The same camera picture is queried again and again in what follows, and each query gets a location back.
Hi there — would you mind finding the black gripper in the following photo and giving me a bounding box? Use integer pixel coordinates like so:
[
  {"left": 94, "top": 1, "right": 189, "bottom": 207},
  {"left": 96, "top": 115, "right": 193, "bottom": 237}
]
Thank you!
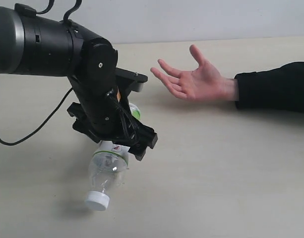
[{"left": 67, "top": 103, "right": 158, "bottom": 161}]

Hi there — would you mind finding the green white label bottle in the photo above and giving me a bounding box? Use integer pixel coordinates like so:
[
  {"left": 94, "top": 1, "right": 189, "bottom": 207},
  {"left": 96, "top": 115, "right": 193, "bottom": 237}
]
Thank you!
[{"left": 84, "top": 103, "right": 142, "bottom": 212}]

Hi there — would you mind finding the black sleeved forearm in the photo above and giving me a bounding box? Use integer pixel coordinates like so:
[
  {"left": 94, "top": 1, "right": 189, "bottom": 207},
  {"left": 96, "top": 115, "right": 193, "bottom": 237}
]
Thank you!
[{"left": 235, "top": 61, "right": 304, "bottom": 113}]

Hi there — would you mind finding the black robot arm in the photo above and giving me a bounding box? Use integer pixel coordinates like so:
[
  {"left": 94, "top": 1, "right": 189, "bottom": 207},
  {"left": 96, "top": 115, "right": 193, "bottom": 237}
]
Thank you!
[{"left": 0, "top": 1, "right": 158, "bottom": 161}]

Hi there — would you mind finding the person's open bare hand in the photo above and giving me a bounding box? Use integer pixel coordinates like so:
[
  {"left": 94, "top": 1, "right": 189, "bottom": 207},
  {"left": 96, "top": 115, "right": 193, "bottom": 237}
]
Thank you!
[{"left": 150, "top": 45, "right": 239, "bottom": 102}]

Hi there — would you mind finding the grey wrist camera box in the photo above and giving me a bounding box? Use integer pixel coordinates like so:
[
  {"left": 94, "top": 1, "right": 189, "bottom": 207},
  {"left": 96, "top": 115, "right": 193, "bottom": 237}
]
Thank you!
[{"left": 115, "top": 67, "right": 148, "bottom": 101}]

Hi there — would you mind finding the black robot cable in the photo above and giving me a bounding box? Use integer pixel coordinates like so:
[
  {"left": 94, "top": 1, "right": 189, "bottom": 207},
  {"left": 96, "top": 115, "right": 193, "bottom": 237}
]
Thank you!
[{"left": 0, "top": 79, "right": 73, "bottom": 146}]

